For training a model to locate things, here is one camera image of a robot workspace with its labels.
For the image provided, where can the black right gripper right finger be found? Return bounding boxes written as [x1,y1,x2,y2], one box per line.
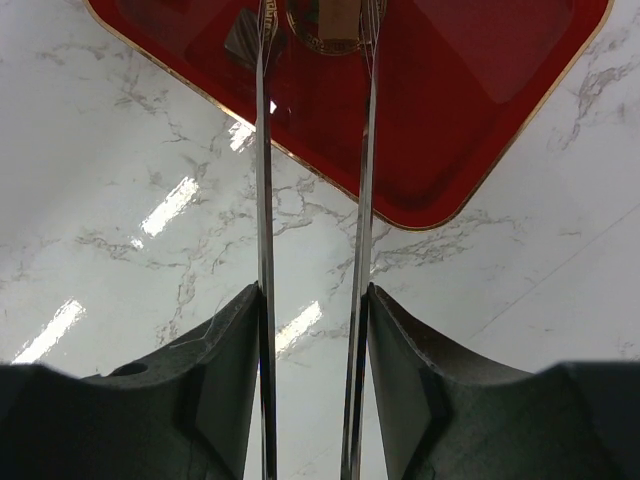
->
[368,285,639,479]

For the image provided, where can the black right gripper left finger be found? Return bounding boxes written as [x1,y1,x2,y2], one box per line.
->
[1,284,258,479]

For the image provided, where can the metal tongs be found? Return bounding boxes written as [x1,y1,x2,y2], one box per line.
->
[255,1,383,479]

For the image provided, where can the brown rectangular chocolate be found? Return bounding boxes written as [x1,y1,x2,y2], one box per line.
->
[318,0,361,41]

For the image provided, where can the dark square chocolate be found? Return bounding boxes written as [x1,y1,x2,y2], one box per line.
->
[224,5,277,69]

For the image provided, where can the red lacquer tray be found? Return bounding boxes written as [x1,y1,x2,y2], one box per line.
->
[82,0,616,234]

